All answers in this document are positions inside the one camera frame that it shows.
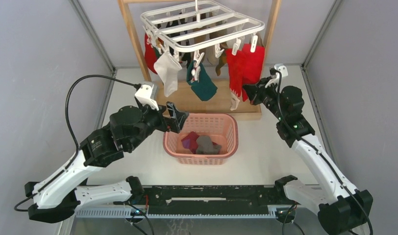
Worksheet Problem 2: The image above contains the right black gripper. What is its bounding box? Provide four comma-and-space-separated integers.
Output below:
242, 76, 286, 121

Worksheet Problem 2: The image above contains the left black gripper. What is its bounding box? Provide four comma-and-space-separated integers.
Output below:
126, 100, 188, 151

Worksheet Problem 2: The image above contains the orange pink purple sock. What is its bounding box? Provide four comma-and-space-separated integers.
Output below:
181, 132, 199, 154

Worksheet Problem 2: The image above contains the grey sock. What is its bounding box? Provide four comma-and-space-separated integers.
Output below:
196, 135, 222, 155

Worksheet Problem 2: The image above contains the pink plastic laundry basket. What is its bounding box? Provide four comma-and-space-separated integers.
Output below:
163, 114, 239, 165

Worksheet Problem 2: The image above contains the white plastic clip hanger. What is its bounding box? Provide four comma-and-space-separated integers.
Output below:
140, 0, 266, 62

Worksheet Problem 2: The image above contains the red fuzzy sock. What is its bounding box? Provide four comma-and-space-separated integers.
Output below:
226, 44, 265, 101
144, 33, 157, 74

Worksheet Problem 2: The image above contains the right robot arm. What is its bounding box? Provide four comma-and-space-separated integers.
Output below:
243, 84, 373, 235

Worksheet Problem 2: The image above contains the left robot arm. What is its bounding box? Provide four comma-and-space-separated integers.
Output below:
25, 102, 189, 223

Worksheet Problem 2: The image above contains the dark green reindeer sock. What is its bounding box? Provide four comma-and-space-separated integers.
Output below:
186, 62, 218, 101

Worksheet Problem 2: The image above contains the brown striped sock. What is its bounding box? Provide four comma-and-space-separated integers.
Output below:
205, 47, 227, 76

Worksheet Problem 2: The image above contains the white sock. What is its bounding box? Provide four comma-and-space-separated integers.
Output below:
153, 52, 182, 97

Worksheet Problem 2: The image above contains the black patterned sock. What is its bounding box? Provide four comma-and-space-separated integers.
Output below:
166, 13, 193, 62

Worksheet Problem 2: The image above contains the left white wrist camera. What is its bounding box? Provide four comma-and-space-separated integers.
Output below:
134, 81, 159, 111

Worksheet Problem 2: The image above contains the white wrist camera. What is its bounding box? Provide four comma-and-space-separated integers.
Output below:
134, 81, 159, 111
265, 63, 289, 88

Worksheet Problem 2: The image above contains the wooden hanger rack frame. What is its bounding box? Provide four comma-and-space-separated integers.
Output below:
118, 0, 281, 120

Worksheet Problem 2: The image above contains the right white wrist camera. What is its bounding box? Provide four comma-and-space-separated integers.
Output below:
265, 63, 289, 88

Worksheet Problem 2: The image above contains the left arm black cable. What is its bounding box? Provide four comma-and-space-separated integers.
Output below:
14, 74, 142, 212

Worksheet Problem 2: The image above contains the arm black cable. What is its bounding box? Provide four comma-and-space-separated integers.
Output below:
14, 74, 142, 212
270, 68, 373, 235

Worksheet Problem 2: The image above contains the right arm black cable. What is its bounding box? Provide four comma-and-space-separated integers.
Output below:
270, 68, 373, 235

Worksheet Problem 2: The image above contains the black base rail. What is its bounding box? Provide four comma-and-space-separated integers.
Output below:
131, 185, 293, 216

